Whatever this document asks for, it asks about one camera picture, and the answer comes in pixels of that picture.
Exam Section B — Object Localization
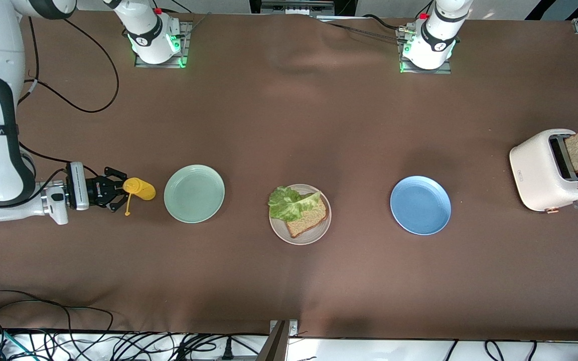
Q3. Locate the yellow mustard squeeze bottle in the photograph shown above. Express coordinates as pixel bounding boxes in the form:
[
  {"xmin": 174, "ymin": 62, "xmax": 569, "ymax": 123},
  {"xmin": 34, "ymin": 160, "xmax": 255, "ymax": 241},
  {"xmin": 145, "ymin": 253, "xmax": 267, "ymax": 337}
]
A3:
[{"xmin": 122, "ymin": 177, "xmax": 157, "ymax": 217}]

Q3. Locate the green lettuce leaf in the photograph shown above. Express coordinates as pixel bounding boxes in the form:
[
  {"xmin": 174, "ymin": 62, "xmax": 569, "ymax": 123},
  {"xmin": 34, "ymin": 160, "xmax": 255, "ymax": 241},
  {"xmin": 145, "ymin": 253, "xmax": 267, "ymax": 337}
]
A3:
[{"xmin": 267, "ymin": 186, "xmax": 322, "ymax": 223}]

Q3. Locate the pale green plate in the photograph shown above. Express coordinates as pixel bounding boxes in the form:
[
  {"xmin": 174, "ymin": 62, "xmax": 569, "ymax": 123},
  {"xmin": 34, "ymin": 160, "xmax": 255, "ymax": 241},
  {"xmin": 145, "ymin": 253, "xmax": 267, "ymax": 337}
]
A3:
[{"xmin": 164, "ymin": 164, "xmax": 226, "ymax": 224}]

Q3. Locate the blue plate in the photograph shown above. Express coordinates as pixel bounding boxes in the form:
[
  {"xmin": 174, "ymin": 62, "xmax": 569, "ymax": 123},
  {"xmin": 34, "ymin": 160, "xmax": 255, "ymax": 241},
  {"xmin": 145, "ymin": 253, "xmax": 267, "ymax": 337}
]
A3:
[{"xmin": 390, "ymin": 175, "xmax": 453, "ymax": 236}]

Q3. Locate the beige plate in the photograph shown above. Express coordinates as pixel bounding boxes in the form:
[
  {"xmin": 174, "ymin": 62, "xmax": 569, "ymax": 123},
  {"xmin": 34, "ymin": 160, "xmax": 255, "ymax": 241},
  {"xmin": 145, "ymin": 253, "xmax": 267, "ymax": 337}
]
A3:
[{"xmin": 269, "ymin": 184, "xmax": 332, "ymax": 246}]

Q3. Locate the white toaster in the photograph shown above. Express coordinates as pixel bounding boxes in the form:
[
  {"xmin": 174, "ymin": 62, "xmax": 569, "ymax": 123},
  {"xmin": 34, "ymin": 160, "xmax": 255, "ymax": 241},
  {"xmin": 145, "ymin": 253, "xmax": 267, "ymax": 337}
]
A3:
[{"xmin": 509, "ymin": 128, "xmax": 578, "ymax": 215}]

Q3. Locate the brown table cloth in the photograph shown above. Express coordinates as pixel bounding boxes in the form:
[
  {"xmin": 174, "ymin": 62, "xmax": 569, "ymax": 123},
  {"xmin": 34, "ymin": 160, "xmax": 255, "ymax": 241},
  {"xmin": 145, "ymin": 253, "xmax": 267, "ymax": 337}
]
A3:
[{"xmin": 0, "ymin": 8, "xmax": 578, "ymax": 342}]

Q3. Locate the grey power strip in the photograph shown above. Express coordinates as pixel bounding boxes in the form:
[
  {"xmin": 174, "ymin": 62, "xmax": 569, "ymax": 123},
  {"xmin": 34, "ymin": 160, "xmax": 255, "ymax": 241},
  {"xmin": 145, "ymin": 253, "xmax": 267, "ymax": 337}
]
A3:
[{"xmin": 260, "ymin": 0, "xmax": 336, "ymax": 16}]

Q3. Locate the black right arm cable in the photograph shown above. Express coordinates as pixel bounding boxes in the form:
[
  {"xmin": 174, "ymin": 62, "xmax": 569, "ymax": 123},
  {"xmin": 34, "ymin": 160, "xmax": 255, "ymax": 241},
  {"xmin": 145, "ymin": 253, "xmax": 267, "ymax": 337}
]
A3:
[{"xmin": 16, "ymin": 18, "xmax": 120, "ymax": 173}]

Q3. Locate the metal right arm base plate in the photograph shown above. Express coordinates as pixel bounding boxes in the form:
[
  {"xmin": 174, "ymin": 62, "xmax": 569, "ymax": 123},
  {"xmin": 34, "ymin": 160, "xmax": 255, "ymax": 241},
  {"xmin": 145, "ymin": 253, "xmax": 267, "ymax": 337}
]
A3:
[{"xmin": 134, "ymin": 21, "xmax": 190, "ymax": 69}]

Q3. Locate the thin grey cable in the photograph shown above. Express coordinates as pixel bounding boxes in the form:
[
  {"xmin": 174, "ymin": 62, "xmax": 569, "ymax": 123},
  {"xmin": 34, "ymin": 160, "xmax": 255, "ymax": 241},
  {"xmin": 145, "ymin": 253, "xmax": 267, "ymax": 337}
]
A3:
[{"xmin": 181, "ymin": 13, "xmax": 213, "ymax": 38}]

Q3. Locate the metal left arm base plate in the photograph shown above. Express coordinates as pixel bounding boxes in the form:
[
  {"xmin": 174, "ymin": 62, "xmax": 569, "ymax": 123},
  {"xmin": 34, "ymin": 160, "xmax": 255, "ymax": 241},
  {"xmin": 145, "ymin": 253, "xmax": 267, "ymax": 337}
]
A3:
[{"xmin": 399, "ymin": 26, "xmax": 453, "ymax": 75}]

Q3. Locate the aluminium profile post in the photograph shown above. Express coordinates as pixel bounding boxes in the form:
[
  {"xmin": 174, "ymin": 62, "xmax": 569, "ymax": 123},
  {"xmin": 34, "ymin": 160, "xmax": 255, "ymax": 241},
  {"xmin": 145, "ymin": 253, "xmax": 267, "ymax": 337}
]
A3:
[{"xmin": 266, "ymin": 319, "xmax": 300, "ymax": 361}]

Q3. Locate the black base supply cable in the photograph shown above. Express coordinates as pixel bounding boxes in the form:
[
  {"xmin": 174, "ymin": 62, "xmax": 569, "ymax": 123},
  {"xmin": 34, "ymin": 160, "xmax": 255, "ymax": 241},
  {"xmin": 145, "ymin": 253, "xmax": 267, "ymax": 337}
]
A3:
[{"xmin": 317, "ymin": 14, "xmax": 422, "ymax": 43}]

